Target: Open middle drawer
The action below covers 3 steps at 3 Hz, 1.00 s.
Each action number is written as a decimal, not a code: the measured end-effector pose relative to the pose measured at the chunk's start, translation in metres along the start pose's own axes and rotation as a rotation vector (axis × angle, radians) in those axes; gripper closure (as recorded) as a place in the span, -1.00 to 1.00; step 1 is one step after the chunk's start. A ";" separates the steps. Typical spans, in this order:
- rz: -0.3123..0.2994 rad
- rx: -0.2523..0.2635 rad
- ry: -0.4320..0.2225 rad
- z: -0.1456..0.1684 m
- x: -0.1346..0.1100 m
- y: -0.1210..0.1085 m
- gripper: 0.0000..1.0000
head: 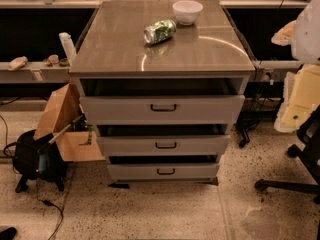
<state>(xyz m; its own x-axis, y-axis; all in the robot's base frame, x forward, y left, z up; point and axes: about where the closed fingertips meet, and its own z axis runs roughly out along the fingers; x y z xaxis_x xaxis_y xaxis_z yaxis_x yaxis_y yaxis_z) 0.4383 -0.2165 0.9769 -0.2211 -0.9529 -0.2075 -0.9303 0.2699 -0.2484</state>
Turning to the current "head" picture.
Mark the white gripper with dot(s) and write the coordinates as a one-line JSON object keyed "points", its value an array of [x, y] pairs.
{"points": [[307, 34]]}

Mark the grey drawer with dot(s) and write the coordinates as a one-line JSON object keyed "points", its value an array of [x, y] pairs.
{"points": [[163, 146], [162, 172], [172, 110]]}

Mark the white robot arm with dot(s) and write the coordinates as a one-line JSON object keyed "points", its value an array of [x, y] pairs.
{"points": [[305, 45]]}

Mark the grey drawer cabinet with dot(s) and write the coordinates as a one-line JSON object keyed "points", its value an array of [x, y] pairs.
{"points": [[203, 59]]}

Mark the grey top drawer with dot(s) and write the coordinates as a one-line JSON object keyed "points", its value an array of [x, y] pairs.
{"points": [[172, 110]]}

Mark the grey bottom drawer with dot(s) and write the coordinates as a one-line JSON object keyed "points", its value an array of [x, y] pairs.
{"points": [[162, 172]]}

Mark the black stand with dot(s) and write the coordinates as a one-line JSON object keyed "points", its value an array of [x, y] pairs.
{"points": [[249, 117]]}

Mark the white bowl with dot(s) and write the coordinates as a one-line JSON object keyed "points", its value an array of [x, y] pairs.
{"points": [[186, 12]]}

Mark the green soda can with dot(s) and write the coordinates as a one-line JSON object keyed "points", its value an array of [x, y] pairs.
{"points": [[159, 31]]}

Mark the white plastic bottle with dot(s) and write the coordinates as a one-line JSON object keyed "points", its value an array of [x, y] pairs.
{"points": [[68, 46]]}

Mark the small round brown object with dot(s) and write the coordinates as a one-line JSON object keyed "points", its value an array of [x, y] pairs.
{"points": [[53, 59]]}

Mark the beige stone object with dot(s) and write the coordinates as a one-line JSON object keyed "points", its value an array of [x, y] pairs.
{"points": [[17, 63]]}

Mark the black bag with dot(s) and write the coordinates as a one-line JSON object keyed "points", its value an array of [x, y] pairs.
{"points": [[39, 158]]}

